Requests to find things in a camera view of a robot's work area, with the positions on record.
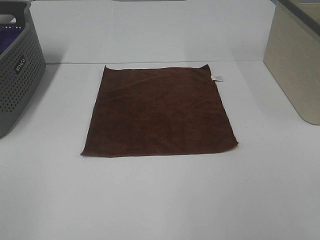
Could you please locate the brown towel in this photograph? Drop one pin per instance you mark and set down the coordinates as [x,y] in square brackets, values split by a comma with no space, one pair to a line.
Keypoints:
[158,112]

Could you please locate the grey perforated laundry basket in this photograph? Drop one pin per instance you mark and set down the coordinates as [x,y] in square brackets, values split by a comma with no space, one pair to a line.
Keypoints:
[22,63]

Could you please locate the beige storage bin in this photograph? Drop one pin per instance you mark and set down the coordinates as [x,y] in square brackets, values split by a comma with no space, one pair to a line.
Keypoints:
[292,55]

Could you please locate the purple cloth in basket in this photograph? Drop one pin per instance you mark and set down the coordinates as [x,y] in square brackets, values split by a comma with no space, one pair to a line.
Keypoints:
[7,36]

